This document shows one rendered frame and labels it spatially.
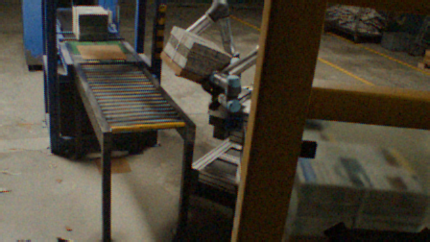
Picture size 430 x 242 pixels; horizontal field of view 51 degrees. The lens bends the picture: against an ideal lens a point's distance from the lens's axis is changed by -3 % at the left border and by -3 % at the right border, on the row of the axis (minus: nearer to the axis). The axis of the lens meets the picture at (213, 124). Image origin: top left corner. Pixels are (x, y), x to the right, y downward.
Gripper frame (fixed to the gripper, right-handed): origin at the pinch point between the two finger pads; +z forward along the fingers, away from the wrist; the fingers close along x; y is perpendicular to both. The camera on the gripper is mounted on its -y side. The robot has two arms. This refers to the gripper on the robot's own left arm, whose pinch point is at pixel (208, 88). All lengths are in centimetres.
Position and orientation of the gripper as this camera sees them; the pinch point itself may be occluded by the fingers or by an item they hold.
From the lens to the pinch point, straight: 282.8
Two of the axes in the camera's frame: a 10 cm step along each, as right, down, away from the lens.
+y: 4.2, -8.8, -2.3
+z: -3.9, -4.0, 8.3
